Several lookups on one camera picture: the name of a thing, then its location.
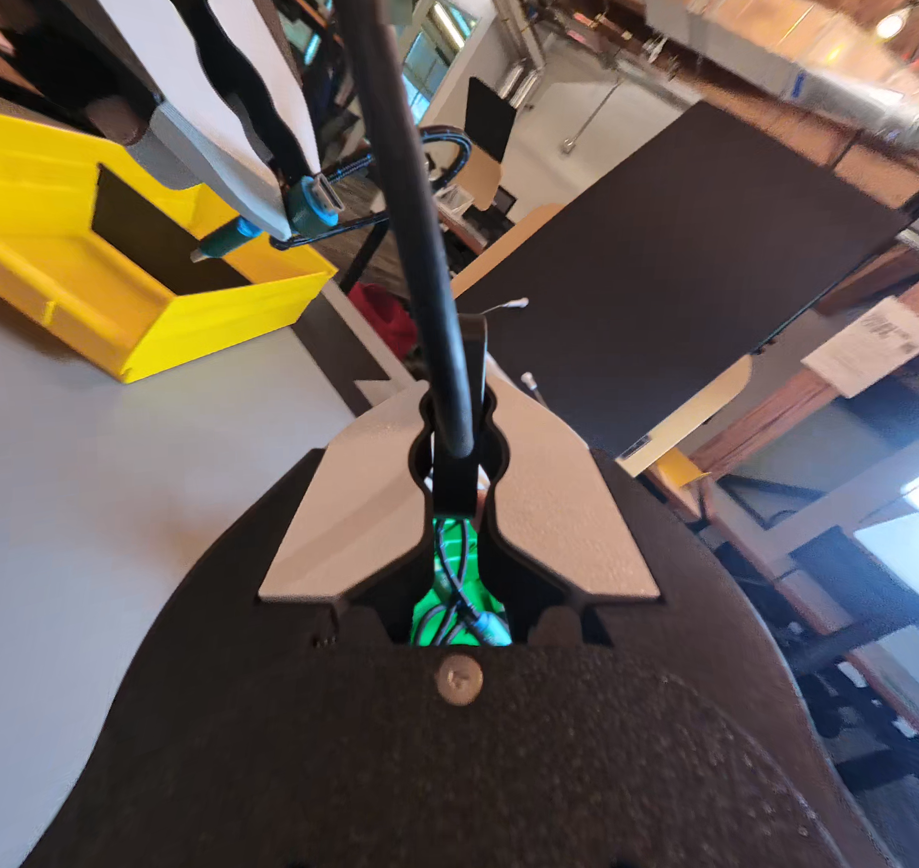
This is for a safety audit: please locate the wood-rimmed black board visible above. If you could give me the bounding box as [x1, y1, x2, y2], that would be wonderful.
[452, 100, 919, 478]

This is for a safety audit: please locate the person's left hand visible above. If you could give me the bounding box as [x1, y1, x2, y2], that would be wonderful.
[85, 96, 148, 145]

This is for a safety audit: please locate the small yellow bin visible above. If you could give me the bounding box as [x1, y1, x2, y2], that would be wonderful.
[655, 448, 713, 490]

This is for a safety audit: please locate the yellow plastic bin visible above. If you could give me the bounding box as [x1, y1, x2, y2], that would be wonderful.
[0, 114, 337, 384]

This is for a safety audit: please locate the red bag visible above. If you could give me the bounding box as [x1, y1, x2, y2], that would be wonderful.
[349, 283, 419, 359]

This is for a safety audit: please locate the black wall panel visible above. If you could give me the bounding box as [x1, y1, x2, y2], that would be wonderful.
[465, 77, 518, 164]

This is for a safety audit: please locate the black bin divider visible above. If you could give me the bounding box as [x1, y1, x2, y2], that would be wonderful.
[92, 165, 252, 293]

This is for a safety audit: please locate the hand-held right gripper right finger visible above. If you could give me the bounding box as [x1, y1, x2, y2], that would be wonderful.
[482, 373, 661, 644]

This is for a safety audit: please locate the tan rounded board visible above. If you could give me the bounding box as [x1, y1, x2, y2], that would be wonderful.
[459, 154, 502, 210]

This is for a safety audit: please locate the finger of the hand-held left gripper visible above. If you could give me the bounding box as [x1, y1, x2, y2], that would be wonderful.
[207, 0, 322, 176]
[65, 0, 295, 239]

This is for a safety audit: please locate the white paper notice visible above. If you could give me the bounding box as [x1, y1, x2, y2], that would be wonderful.
[803, 296, 919, 399]

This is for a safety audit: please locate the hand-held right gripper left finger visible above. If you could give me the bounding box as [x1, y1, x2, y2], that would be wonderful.
[257, 381, 436, 644]

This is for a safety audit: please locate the green plastic bin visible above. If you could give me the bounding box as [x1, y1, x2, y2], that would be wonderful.
[411, 516, 512, 646]

